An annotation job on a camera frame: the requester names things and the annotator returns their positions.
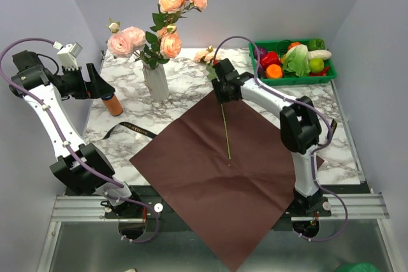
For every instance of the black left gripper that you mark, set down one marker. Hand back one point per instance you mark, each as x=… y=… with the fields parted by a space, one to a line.
x=99 y=86

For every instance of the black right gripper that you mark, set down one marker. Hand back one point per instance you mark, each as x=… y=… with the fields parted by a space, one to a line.
x=220 y=98

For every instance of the peach rose stem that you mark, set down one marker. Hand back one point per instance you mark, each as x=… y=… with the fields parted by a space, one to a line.
x=207 y=57
x=170 y=11

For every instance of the light pink rose stem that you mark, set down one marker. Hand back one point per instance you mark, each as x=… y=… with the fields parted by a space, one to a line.
x=124 y=42

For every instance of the pink rose stem with bud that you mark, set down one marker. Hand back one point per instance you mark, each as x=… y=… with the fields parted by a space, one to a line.
x=161 y=47

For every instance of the red wrapping paper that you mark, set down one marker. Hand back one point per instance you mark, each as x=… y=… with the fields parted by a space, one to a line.
x=225 y=172

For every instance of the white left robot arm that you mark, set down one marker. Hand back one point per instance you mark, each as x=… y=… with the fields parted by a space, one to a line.
x=82 y=167

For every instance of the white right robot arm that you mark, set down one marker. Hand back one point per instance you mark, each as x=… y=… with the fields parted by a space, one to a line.
x=299 y=126

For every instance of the white ribbed ceramic vase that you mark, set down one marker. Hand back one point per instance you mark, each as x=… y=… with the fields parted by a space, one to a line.
x=156 y=82

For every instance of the orange bottle with blue cap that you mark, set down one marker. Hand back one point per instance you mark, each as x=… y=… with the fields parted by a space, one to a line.
x=113 y=105

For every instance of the orange toy fruit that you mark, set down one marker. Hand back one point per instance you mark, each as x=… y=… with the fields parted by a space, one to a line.
x=274 y=71

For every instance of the purple toy onion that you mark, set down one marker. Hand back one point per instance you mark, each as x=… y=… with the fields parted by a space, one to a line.
x=259 y=52

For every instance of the red toy bell pepper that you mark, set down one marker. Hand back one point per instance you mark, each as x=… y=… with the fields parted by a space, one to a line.
x=271 y=58

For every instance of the green toy lettuce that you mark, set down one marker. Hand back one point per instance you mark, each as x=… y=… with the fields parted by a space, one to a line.
x=296 y=63

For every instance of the orange toy carrot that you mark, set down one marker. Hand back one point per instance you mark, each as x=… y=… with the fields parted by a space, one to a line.
x=293 y=45

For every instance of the green toy lime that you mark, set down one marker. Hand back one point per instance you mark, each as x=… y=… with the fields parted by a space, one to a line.
x=316 y=65

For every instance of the green toy bell pepper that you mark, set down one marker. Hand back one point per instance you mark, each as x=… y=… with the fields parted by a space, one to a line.
x=316 y=44

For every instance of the red toy chili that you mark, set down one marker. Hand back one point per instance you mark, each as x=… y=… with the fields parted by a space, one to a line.
x=323 y=72

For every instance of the green plastic basket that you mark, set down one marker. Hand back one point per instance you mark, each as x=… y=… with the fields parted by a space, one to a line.
x=280 y=47

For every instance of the white toy radish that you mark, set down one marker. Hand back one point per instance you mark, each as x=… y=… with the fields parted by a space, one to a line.
x=319 y=54

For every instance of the green object at bottom edge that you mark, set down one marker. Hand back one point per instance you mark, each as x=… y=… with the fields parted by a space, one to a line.
x=357 y=267

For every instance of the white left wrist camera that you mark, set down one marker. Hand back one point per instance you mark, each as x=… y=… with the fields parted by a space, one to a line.
x=68 y=54

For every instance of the aluminium extrusion rail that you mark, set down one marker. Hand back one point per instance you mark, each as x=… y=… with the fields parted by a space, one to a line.
x=88 y=209

